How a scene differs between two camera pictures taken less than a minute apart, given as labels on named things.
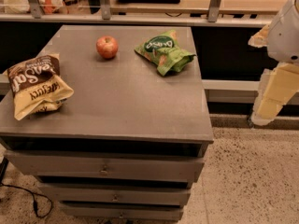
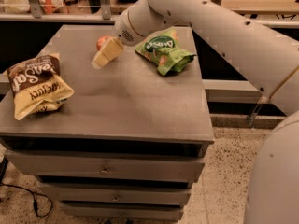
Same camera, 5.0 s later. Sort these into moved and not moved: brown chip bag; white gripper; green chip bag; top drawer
Moved: white gripper
Not moved: brown chip bag; green chip bag; top drawer
